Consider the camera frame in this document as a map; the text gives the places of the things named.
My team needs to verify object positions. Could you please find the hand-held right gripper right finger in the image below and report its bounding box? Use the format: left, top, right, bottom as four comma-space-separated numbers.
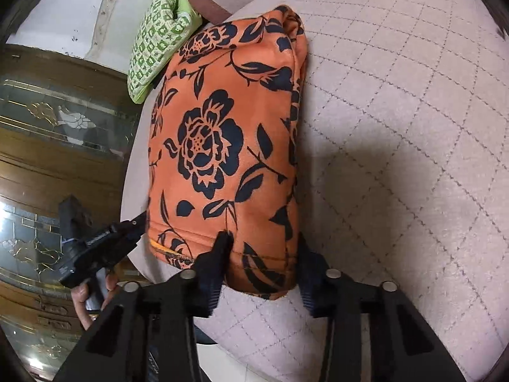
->
297, 234, 464, 382

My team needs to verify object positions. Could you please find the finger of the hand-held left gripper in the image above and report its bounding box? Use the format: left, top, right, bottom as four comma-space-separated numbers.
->
118, 211, 149, 248

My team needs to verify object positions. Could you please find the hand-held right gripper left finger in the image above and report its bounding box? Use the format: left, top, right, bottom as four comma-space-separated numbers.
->
53, 231, 234, 382

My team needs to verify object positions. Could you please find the orange floral sweater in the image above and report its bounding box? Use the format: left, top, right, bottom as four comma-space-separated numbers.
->
146, 5, 309, 300

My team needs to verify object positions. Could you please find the person's left hand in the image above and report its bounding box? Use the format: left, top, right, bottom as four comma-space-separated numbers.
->
71, 267, 120, 332

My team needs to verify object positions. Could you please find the wooden cabinet with glass doors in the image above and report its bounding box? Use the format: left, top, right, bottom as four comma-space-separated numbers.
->
0, 44, 152, 371

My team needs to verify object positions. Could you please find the pink quilted bed cover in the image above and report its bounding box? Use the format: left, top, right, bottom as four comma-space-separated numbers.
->
121, 0, 509, 382

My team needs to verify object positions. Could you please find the green patterned pillow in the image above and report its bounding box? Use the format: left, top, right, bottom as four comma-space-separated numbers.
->
127, 0, 203, 104

